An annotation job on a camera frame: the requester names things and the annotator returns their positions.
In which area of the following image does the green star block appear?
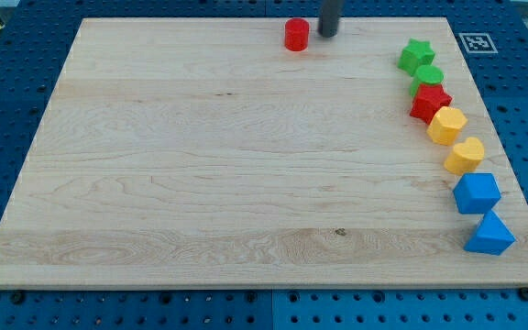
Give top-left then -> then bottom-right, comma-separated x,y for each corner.
397,38 -> 435,76

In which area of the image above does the yellow heart block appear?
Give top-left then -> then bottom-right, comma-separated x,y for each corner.
444,137 -> 485,176

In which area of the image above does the white fiducial marker tag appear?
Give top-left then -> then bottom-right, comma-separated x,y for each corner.
459,32 -> 498,54

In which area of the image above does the green cylinder block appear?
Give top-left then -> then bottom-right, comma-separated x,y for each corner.
409,65 -> 444,97

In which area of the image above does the blue cube block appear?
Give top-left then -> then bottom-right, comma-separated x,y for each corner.
453,172 -> 501,215

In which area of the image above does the blue triangle block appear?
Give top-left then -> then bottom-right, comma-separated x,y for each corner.
464,210 -> 516,256

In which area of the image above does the red cylinder block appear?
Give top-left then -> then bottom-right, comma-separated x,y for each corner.
284,17 -> 310,51

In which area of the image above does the yellow hexagon block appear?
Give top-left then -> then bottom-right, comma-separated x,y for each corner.
426,106 -> 468,146

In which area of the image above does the black bolt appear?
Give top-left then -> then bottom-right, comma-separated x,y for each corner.
9,291 -> 26,305
517,287 -> 528,302

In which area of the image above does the light wooden board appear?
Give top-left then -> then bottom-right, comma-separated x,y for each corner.
0,17 -> 528,290

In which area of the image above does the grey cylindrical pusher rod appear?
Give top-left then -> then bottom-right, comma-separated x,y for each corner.
317,0 -> 345,38

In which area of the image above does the red star block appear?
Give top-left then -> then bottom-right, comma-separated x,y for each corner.
410,83 -> 453,125

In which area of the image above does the black bolt bottom left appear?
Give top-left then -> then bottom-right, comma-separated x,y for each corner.
9,291 -> 26,305

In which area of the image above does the black bolt bottom right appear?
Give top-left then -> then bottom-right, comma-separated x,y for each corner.
517,287 -> 528,302

